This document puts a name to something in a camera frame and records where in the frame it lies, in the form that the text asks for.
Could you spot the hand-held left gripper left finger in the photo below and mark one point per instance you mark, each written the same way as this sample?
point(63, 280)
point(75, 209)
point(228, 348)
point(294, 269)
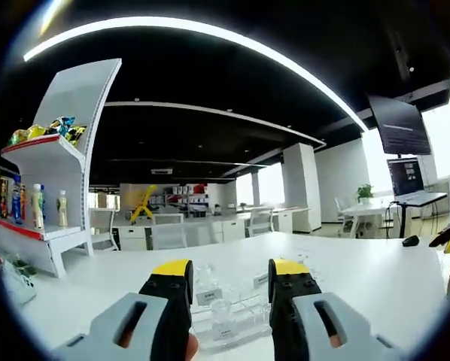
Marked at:
point(165, 301)

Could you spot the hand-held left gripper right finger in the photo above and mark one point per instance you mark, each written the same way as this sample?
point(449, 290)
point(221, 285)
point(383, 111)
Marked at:
point(289, 297)

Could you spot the clear acrylic reagent rack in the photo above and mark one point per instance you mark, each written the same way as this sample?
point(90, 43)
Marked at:
point(208, 297)

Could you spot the clear glass reagent bottle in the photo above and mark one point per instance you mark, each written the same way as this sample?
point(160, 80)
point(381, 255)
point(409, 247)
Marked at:
point(222, 319)
point(205, 276)

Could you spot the storage rack with white boxes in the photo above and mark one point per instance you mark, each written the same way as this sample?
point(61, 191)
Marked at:
point(183, 195)

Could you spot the person's left hand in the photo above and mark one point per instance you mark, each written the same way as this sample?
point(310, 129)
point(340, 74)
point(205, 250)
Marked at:
point(193, 347)

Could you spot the black computer mouse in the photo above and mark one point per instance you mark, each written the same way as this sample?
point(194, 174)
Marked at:
point(411, 240)

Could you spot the open laptop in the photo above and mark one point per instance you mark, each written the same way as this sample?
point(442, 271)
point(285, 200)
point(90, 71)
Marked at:
point(409, 180)

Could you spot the white mesh office chair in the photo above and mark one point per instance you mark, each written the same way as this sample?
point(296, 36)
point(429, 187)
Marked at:
point(260, 220)
point(102, 225)

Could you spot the white side table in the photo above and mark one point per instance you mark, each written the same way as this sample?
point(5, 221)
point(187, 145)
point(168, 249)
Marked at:
point(364, 211)

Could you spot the white office desk row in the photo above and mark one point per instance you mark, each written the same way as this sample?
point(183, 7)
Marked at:
point(232, 229)

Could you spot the green potted plant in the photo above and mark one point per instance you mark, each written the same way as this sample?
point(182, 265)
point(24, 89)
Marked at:
point(365, 192)

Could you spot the dark hanging monitor screen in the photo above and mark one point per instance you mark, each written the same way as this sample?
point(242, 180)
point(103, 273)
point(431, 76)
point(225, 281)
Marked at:
point(402, 128)

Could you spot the ceiling air conditioner vent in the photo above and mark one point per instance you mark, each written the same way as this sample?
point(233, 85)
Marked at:
point(161, 171)

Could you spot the white flat tray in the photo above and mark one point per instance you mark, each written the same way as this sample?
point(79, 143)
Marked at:
point(20, 291)

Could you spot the row of drink bottles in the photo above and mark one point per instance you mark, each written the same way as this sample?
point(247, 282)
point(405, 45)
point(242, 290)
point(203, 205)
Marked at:
point(37, 207)

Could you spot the row of colourful snack packets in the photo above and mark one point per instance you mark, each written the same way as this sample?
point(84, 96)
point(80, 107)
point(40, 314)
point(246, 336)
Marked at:
point(59, 126)

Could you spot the white display shelf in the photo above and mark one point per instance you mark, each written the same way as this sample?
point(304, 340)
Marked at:
point(70, 90)

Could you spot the long curved ceiling light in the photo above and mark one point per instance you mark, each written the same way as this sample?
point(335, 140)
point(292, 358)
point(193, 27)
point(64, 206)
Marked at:
point(142, 22)

